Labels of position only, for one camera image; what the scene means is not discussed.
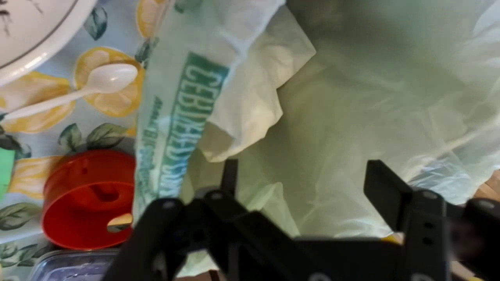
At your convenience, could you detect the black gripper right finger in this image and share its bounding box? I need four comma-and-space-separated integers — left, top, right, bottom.
363, 158, 500, 281

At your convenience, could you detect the red plastic cup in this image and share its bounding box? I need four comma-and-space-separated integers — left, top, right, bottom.
41, 148, 140, 253

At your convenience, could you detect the lemon print tablecloth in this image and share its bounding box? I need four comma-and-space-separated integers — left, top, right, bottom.
0, 0, 179, 281

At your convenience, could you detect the bright green item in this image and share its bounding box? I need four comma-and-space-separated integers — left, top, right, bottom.
0, 147, 18, 200

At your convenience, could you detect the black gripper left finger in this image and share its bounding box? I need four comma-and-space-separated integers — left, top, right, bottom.
102, 158, 302, 281

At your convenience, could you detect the white plastic spoon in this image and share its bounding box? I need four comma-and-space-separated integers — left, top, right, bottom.
0, 63, 141, 125

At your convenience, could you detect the plastic container with blue cloth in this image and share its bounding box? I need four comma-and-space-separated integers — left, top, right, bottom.
29, 248, 123, 281

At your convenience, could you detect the white plastic bin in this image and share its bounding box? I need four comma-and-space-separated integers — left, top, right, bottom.
132, 0, 500, 278

